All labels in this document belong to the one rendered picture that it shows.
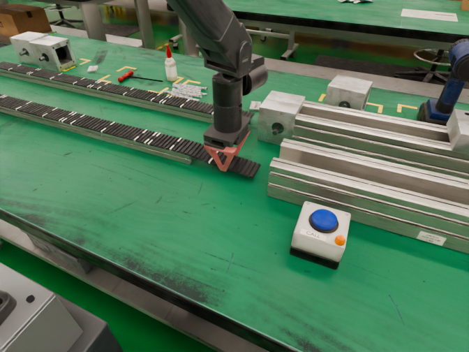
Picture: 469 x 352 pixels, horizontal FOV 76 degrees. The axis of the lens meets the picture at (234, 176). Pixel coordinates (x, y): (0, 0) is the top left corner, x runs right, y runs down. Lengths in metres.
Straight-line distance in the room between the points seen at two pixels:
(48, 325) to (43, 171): 0.44
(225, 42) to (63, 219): 0.44
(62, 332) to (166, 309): 0.68
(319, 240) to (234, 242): 0.15
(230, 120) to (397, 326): 0.43
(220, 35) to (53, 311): 0.43
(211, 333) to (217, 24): 0.89
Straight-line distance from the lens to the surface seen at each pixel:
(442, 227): 0.62
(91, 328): 0.52
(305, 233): 0.49
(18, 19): 4.27
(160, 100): 0.94
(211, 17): 0.48
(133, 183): 0.69
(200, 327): 1.09
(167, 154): 0.74
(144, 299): 1.16
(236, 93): 0.57
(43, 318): 0.44
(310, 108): 0.79
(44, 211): 0.70
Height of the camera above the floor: 1.22
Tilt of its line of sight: 40 degrees down
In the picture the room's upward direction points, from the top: straight up
